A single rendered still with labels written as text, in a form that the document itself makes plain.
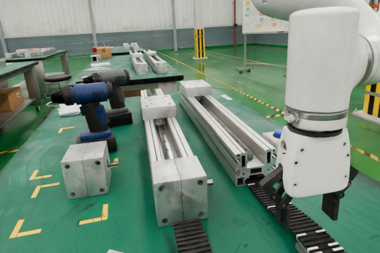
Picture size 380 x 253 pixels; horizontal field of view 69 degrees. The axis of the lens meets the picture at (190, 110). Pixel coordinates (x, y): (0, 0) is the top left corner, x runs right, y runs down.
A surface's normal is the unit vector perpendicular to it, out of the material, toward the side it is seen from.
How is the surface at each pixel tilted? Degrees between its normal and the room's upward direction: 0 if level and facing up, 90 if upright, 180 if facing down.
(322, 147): 87
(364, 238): 0
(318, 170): 90
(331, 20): 90
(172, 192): 90
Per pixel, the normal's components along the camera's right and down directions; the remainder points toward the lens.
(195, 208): 0.20, 0.27
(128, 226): -0.05, -0.96
